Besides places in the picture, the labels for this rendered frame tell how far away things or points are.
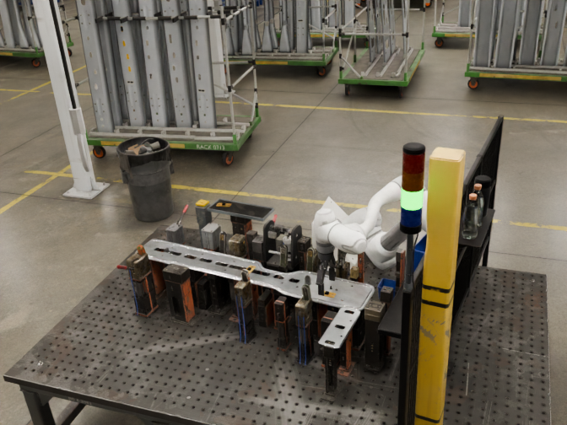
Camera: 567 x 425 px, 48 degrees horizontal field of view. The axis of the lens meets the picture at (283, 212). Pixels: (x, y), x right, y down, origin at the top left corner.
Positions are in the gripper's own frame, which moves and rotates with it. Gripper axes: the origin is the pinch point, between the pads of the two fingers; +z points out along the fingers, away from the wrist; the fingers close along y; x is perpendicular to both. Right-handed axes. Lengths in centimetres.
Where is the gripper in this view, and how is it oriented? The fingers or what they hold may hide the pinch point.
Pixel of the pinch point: (326, 285)
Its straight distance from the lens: 310.6
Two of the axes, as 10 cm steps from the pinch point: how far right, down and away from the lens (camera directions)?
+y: 4.4, -4.4, 7.8
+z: 0.6, 8.8, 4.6
